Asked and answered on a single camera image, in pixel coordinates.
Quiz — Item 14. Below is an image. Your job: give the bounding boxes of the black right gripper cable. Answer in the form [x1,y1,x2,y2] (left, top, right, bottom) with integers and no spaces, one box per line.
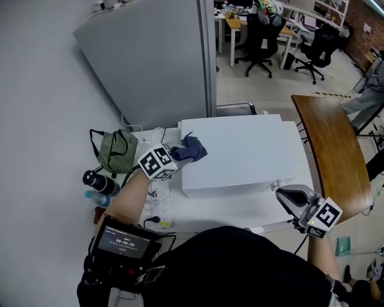
[292,233,310,256]

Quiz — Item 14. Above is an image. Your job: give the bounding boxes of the white microwave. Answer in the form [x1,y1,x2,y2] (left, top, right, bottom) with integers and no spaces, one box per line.
[178,113,301,200]

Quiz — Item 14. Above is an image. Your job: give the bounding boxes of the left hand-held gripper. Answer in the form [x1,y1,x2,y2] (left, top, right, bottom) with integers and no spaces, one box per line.
[137,143,193,181]

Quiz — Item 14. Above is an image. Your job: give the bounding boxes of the white cable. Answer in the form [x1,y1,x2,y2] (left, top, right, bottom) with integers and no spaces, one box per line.
[121,113,144,133]

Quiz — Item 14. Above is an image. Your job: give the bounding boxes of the white shelf rack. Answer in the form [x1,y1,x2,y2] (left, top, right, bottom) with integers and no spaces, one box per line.
[311,0,350,31]

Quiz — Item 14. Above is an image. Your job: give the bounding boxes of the black office chair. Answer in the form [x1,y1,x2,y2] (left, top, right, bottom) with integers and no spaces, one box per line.
[294,27,342,86]
[234,12,288,80]

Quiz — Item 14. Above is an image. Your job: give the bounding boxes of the black power plug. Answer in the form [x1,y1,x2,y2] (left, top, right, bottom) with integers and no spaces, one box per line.
[143,215,162,229]

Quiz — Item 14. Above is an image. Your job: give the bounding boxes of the clear plastic water bottle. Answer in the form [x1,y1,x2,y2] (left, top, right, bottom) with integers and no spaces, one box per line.
[84,189,114,209]

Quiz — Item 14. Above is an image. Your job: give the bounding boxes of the dark blue cloth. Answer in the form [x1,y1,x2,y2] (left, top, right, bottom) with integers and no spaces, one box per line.
[170,131,208,164]

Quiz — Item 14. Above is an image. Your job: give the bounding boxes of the green striped fabric bag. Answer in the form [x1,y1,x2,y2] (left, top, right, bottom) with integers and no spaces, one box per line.
[89,128,140,178]

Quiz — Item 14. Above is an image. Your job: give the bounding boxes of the black drinking bottle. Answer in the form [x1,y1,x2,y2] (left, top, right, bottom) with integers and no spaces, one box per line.
[82,169,121,197]

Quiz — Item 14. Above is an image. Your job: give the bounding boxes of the person's black shirt torso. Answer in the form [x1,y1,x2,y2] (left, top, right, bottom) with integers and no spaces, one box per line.
[76,225,350,307]

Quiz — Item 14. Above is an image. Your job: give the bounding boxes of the white power strip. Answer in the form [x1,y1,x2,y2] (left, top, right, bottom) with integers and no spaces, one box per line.
[146,179,173,229]

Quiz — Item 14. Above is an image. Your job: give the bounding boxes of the black chest-mounted screen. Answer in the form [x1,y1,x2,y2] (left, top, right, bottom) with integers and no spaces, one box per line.
[89,216,163,262]

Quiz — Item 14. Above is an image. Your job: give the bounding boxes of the green packet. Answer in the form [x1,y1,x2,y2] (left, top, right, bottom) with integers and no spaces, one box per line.
[335,236,352,257]

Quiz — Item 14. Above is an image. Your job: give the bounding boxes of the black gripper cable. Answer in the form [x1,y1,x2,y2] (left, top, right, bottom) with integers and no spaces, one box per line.
[121,165,142,188]
[292,233,310,256]

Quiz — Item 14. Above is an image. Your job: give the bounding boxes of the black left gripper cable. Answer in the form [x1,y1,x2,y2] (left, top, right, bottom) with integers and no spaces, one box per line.
[121,165,142,188]

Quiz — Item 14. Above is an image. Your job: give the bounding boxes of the wooden desk with white legs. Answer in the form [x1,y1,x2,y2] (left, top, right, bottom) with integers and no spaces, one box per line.
[223,16,297,70]

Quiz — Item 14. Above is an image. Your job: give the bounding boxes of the person's right forearm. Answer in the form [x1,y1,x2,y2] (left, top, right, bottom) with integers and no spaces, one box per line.
[305,229,343,283]

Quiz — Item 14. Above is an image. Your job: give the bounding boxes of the curved brown wooden table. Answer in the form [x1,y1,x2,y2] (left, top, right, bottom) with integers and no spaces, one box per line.
[291,94,373,225]

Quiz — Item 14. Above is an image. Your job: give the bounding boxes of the person's left forearm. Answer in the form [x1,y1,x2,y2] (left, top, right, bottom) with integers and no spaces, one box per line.
[103,170,151,226]

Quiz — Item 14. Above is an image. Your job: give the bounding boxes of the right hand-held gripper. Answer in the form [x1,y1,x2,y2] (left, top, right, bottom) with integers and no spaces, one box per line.
[275,184,344,240]

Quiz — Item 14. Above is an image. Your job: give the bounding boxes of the grey partition panel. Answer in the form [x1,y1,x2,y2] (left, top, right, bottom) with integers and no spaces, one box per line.
[73,0,218,133]

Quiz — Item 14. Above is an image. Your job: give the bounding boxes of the black waste bin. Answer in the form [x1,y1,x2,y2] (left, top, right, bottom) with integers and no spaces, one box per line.
[283,52,297,71]

